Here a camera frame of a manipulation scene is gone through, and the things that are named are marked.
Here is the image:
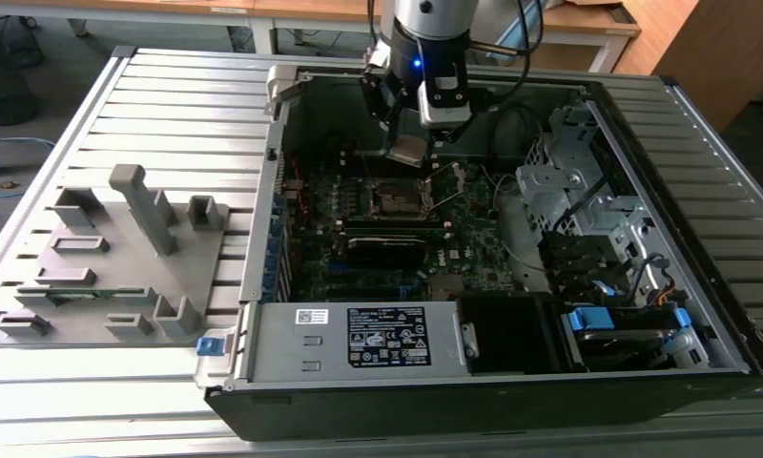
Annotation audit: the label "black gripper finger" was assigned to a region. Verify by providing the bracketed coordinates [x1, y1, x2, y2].
[431, 124, 468, 144]
[358, 66, 400, 144]

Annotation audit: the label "silver CPU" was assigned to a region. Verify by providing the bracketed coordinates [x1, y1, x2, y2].
[383, 135, 428, 168]

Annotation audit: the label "CPU socket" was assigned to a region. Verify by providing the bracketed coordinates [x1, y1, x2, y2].
[364, 177, 438, 220]

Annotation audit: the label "silver metal drive cage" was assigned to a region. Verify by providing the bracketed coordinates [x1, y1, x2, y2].
[514, 102, 665, 239]

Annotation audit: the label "green RAM stick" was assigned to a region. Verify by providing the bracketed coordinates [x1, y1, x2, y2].
[346, 217, 450, 234]
[18, 285, 147, 303]

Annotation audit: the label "green motherboard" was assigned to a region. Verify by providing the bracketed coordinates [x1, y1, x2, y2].
[278, 156, 528, 304]

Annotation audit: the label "black graphics card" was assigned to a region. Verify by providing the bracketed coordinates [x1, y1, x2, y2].
[346, 235, 431, 271]

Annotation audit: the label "brown chipset heatsink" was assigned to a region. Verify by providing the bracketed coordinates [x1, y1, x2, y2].
[428, 274, 466, 300]

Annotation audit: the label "black plastic bay block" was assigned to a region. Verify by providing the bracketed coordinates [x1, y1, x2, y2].
[536, 230, 631, 295]

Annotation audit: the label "wooden cabinet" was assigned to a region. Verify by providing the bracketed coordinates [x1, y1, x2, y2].
[612, 0, 763, 135]

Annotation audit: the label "blue disk carrier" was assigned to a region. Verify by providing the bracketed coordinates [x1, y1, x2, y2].
[563, 304, 668, 349]

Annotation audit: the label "grey power supply unit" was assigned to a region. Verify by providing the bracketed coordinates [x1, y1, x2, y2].
[224, 300, 478, 383]

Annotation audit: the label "grey parts rack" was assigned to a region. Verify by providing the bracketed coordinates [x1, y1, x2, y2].
[0, 163, 231, 345]

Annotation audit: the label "black waste bin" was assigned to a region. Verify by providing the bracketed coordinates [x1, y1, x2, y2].
[0, 69, 43, 128]

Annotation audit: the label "black PC case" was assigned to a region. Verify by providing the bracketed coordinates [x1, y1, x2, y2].
[202, 64, 763, 443]

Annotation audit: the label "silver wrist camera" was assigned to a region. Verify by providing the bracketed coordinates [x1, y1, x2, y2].
[416, 75, 472, 131]

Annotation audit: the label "black thick cable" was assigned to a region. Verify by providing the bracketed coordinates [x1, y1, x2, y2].
[487, 103, 546, 166]

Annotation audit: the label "wooden desk white frame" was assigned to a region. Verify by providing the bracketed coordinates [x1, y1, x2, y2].
[0, 0, 259, 38]
[252, 0, 641, 73]

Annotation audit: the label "coloured power wires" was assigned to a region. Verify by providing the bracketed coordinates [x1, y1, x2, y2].
[648, 284, 679, 307]

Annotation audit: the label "blue floor cable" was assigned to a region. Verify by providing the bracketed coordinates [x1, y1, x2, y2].
[0, 135, 59, 199]

